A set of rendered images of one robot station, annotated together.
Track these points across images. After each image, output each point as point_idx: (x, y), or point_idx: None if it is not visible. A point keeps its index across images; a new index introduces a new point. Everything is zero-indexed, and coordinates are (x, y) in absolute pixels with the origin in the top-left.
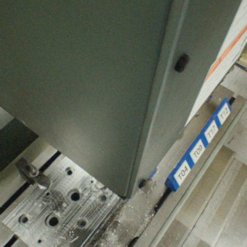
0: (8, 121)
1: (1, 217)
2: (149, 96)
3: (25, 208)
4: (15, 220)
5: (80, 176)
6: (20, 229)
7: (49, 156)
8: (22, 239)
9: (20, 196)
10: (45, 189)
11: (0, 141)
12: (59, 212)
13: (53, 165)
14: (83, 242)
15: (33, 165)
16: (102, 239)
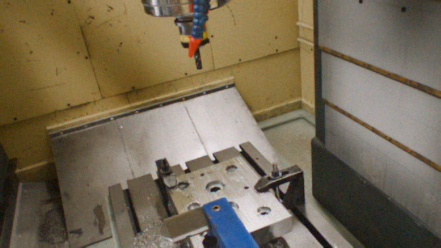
0: (391, 195)
1: (258, 177)
2: None
3: (241, 170)
4: (234, 163)
5: (249, 218)
6: (223, 165)
7: (315, 226)
8: (213, 165)
9: (273, 193)
10: (252, 186)
11: (377, 208)
12: (218, 192)
13: (301, 226)
14: (174, 202)
15: (310, 208)
16: (176, 245)
